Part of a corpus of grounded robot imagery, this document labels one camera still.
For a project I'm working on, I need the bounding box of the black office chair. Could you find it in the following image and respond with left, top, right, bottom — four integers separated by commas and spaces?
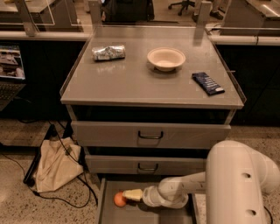
168, 0, 195, 16

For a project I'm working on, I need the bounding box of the black cable right floor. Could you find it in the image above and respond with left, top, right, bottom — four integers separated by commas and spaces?
263, 205, 274, 224

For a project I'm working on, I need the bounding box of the beige paper bowl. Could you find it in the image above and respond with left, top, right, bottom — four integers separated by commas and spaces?
147, 47, 186, 72

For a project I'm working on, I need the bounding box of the black top drawer handle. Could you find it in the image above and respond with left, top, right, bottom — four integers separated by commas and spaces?
137, 130, 164, 140

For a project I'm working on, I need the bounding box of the black drawer handle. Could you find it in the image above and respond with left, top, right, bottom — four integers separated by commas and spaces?
137, 130, 164, 140
137, 164, 158, 172

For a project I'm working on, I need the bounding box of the person in dark clothes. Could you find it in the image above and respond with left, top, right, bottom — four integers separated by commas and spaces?
101, 0, 155, 23

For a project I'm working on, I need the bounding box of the beige cloth bag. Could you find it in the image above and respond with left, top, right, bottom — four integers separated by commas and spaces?
35, 137, 83, 193

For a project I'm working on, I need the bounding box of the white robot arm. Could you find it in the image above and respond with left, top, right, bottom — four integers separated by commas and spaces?
122, 140, 280, 224

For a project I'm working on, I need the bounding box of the black cable floor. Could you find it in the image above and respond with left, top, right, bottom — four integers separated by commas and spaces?
0, 119, 99, 209
263, 205, 274, 224

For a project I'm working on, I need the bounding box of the black cable left floor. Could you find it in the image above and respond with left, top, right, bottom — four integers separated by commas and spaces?
0, 119, 99, 209

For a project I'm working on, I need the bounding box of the silver foil snack bag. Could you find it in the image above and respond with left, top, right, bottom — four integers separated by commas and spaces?
92, 45, 126, 61

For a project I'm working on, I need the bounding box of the middle grey drawer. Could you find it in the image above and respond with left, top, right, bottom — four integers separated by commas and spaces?
85, 155, 206, 176

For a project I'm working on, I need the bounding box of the black laptop computer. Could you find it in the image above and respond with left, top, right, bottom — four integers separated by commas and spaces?
0, 42, 25, 111

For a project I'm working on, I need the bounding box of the grey metal drawer cabinet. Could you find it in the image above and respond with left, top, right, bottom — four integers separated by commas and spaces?
59, 25, 246, 224

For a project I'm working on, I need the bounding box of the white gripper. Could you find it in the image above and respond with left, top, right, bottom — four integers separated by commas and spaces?
122, 185, 162, 207

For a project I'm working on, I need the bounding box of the orange fruit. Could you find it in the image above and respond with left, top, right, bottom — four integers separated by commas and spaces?
114, 192, 127, 207

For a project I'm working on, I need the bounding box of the bottom open grey drawer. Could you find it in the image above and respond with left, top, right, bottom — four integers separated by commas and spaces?
95, 175, 200, 224

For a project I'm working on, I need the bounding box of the top grey drawer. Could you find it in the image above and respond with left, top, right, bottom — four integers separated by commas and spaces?
71, 121, 231, 149

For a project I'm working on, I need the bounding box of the dark blue snack bar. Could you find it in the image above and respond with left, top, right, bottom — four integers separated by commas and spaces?
192, 72, 225, 96

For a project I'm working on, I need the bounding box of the black middle drawer handle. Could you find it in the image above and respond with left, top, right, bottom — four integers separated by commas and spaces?
137, 164, 158, 172

